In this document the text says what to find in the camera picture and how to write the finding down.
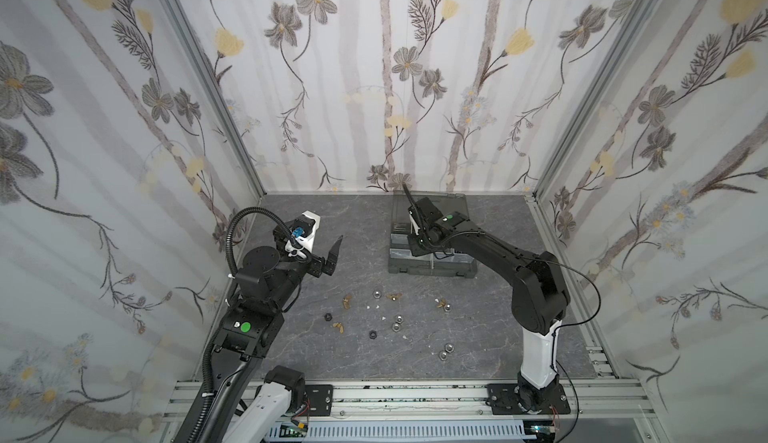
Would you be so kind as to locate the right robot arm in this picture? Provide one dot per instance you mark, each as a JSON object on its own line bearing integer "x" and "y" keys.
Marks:
{"x": 539, "y": 302}

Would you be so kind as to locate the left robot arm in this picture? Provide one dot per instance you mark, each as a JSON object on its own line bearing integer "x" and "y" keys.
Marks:
{"x": 268, "y": 281}

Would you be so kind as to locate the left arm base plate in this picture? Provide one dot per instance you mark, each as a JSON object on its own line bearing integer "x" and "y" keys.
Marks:
{"x": 317, "y": 401}

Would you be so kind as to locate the white cable duct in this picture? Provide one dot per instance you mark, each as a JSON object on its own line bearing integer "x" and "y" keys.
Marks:
{"x": 402, "y": 431}

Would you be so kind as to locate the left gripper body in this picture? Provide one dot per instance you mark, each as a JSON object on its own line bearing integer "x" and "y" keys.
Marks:
{"x": 314, "y": 266}

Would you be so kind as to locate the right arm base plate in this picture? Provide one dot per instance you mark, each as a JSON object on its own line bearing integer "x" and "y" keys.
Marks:
{"x": 513, "y": 399}

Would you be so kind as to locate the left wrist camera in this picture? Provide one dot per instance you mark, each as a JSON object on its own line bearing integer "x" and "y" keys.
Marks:
{"x": 303, "y": 233}

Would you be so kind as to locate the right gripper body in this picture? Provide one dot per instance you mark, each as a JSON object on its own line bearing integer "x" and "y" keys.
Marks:
{"x": 419, "y": 224}

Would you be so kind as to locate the aluminium front rail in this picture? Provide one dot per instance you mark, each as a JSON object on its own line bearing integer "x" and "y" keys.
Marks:
{"x": 601, "y": 398}

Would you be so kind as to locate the silver nut pair center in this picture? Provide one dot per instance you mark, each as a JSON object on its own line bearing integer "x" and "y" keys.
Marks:
{"x": 397, "y": 323}

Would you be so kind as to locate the silver nut pair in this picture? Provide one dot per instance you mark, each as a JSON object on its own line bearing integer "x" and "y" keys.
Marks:
{"x": 397, "y": 323}
{"x": 447, "y": 350}

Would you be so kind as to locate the green compartment organizer box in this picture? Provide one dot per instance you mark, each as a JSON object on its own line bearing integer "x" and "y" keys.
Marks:
{"x": 439, "y": 264}

